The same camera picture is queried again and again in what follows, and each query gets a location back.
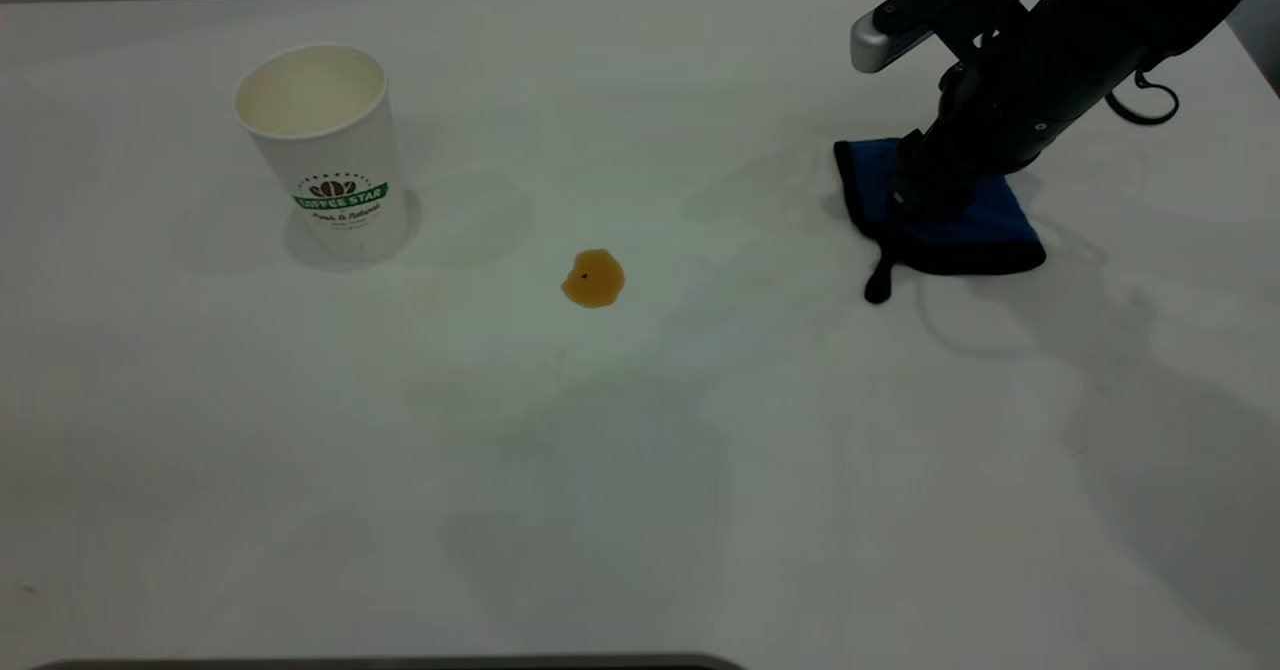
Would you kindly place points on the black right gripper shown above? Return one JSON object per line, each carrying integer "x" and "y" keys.
{"x": 1000, "y": 110}

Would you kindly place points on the blue cloth with black trim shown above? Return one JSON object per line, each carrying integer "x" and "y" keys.
{"x": 980, "y": 230}

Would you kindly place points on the white paper coffee cup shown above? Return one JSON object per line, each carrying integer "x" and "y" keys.
{"x": 330, "y": 150}

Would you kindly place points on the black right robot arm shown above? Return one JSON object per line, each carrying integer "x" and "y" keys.
{"x": 1150, "y": 0}

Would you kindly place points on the brown coffee spill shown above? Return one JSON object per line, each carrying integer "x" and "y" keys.
{"x": 600, "y": 285}

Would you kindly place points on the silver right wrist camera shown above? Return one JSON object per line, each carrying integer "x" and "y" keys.
{"x": 915, "y": 20}

